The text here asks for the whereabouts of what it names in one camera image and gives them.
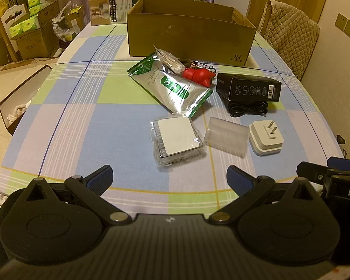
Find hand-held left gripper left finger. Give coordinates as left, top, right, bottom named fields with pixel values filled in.
left=5, top=165, right=132, bottom=226

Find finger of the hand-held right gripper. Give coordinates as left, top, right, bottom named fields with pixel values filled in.
left=297, top=161, right=331, bottom=185
left=327, top=157, right=350, bottom=171

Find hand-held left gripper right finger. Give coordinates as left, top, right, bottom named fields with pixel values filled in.
left=207, top=165, right=331, bottom=226

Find translucent plastic box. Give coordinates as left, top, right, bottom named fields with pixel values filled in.
left=203, top=116, right=249, bottom=156

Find white plug adapter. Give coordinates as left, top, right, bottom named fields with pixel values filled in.
left=248, top=119, right=284, bottom=156

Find black cable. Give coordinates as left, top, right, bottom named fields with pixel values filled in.
left=227, top=100, right=269, bottom=118

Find clear plastic case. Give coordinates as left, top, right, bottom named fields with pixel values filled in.
left=150, top=114, right=207, bottom=168

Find black product box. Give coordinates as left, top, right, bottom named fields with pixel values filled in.
left=216, top=71, right=282, bottom=102

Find red toy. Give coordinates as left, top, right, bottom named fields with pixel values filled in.
left=183, top=67, right=216, bottom=88

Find green and silver foil pouch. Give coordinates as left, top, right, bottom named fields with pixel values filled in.
left=127, top=53, right=213, bottom=119

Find small toy car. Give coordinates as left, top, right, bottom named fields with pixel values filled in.
left=191, top=60, right=216, bottom=72

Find clear bag of cotton swabs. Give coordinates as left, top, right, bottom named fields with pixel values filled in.
left=153, top=44, right=187, bottom=76

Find brown cardboard box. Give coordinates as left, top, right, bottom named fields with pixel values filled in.
left=126, top=0, right=257, bottom=66

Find dark open gift box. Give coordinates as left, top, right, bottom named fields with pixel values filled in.
left=0, top=64, right=53, bottom=136

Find beige quilted chair cover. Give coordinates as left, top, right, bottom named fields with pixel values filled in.
left=264, top=0, right=320, bottom=81

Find large brown storage carton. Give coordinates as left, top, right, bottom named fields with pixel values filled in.
left=10, top=0, right=60, bottom=60

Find crumpled clear plastic bag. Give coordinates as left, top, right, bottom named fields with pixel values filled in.
left=52, top=1, right=76, bottom=40

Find small brown carton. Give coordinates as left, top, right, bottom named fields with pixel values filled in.
left=66, top=4, right=85, bottom=40

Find white appliance box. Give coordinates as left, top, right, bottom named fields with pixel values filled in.
left=88, top=0, right=133, bottom=26

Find pile of green tissue packs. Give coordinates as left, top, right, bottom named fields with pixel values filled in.
left=9, top=0, right=43, bottom=38

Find white cut-out wooden panel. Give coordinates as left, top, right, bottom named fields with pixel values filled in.
left=0, top=4, right=30, bottom=62

